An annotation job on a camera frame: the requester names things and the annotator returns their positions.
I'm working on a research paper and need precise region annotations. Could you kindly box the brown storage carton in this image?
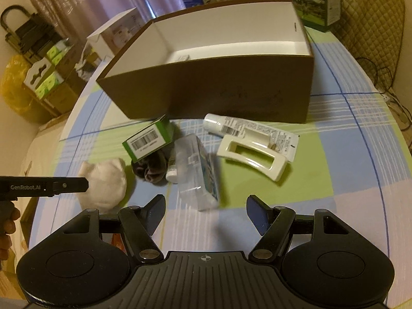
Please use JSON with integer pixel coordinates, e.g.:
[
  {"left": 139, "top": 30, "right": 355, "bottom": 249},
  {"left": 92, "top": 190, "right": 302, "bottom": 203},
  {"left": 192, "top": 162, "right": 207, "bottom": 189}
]
[{"left": 41, "top": 43, "right": 95, "bottom": 117}]

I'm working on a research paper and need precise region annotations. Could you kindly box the brown cardboard box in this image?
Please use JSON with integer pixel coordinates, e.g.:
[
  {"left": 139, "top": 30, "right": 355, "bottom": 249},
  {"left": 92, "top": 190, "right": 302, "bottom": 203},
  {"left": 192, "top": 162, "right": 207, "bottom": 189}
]
[{"left": 96, "top": 0, "right": 315, "bottom": 125}]

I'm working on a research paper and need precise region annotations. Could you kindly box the dark velvet scrunchie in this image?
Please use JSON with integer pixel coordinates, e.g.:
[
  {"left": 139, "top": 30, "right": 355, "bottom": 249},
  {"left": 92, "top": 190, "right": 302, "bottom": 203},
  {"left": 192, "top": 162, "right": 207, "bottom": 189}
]
[{"left": 131, "top": 125, "right": 181, "bottom": 186}]

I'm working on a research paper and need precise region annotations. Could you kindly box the landscape printed carton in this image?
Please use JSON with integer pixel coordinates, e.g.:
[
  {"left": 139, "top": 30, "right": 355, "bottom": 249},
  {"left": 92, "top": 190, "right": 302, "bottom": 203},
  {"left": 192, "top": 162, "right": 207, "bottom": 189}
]
[{"left": 241, "top": 0, "right": 342, "bottom": 33}]

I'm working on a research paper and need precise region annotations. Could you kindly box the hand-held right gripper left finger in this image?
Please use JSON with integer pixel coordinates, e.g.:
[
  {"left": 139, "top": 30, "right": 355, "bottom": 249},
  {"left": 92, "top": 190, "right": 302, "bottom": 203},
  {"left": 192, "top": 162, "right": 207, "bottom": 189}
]
[{"left": 61, "top": 194, "right": 166, "bottom": 263}]

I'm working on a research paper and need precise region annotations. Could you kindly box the clear plastic case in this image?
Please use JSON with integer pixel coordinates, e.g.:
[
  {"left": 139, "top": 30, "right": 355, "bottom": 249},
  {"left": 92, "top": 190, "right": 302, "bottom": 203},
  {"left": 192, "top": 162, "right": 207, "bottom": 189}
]
[{"left": 167, "top": 133, "right": 221, "bottom": 212}]

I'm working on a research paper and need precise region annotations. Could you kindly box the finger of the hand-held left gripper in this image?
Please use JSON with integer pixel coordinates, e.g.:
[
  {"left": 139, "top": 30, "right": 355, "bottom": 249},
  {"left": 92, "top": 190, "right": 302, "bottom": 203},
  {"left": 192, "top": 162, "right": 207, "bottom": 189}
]
[{"left": 53, "top": 177, "right": 89, "bottom": 196}]

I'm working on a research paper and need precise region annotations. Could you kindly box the white sock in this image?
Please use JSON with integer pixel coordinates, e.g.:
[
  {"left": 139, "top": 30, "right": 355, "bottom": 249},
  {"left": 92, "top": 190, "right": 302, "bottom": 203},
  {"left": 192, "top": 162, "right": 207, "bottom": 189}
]
[{"left": 79, "top": 158, "right": 128, "bottom": 213}]

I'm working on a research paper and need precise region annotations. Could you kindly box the white cardboard box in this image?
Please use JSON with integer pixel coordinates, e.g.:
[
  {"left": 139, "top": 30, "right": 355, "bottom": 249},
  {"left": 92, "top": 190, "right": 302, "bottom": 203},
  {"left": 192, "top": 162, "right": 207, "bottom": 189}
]
[{"left": 86, "top": 8, "right": 147, "bottom": 59}]

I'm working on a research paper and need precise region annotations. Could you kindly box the green white carton pack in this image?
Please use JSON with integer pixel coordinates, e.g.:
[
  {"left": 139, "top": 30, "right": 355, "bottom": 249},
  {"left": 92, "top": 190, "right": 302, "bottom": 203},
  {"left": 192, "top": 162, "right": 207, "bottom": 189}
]
[
  {"left": 45, "top": 39, "right": 73, "bottom": 67},
  {"left": 22, "top": 57, "right": 65, "bottom": 101}
]

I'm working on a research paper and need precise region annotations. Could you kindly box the cream hair claw clip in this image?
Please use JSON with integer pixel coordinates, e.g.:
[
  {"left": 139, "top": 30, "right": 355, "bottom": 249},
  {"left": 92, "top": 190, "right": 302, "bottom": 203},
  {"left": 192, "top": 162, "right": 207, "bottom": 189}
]
[{"left": 216, "top": 127, "right": 287, "bottom": 183}]

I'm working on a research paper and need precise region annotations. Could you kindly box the yellow plastic bag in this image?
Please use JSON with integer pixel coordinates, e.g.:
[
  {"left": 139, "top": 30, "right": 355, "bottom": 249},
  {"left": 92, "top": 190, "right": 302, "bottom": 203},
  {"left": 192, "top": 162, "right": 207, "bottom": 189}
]
[{"left": 0, "top": 55, "right": 43, "bottom": 123}]

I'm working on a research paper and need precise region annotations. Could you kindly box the beige quilted chair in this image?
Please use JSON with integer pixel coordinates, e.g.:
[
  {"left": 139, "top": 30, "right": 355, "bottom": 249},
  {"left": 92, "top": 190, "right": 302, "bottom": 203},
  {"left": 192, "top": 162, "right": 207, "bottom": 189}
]
[{"left": 331, "top": 0, "right": 407, "bottom": 73}]

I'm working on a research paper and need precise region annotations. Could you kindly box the crumpled plastic bag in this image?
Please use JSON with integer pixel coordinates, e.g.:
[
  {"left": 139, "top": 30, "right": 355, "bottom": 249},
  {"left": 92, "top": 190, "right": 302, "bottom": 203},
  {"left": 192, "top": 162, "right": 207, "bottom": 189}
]
[{"left": 75, "top": 41, "right": 107, "bottom": 82}]

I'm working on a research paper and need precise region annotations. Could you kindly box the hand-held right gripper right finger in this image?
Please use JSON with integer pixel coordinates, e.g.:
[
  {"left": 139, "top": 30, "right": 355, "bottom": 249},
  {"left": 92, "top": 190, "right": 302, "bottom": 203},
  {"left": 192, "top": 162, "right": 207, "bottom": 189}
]
[{"left": 247, "top": 195, "right": 351, "bottom": 262}]

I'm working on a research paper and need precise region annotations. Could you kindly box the white power strip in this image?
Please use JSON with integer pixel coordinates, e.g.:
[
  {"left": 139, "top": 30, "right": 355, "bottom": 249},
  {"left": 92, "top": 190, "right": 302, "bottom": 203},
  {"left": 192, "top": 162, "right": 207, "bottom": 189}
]
[{"left": 381, "top": 91, "right": 400, "bottom": 107}]

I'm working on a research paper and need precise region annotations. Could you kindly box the white squeeze tube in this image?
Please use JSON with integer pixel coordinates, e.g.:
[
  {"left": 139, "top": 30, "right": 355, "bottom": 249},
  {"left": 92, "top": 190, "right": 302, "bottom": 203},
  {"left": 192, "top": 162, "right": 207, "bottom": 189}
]
[{"left": 203, "top": 113, "right": 300, "bottom": 163}]

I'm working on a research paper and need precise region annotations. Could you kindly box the person's left hand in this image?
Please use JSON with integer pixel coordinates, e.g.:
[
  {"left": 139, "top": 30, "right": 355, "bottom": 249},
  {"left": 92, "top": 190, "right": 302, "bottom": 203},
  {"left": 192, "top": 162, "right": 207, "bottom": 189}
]
[{"left": 0, "top": 200, "right": 21, "bottom": 261}]

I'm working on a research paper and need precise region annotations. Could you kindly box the black cable bundle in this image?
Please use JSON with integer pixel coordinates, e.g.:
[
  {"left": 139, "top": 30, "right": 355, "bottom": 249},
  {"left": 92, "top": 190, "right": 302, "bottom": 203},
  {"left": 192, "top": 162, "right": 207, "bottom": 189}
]
[{"left": 357, "top": 57, "right": 412, "bottom": 130}]

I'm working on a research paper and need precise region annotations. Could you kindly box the small white bottle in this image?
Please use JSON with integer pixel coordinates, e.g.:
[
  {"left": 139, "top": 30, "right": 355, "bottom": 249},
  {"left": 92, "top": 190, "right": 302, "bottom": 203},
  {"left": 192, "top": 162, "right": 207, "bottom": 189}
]
[{"left": 165, "top": 154, "right": 179, "bottom": 184}]

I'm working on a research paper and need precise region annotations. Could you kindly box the green white medicine box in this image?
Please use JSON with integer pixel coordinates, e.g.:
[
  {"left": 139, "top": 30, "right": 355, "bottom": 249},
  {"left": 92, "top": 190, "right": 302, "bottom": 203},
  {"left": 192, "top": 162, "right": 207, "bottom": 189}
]
[{"left": 122, "top": 115, "right": 175, "bottom": 163}]

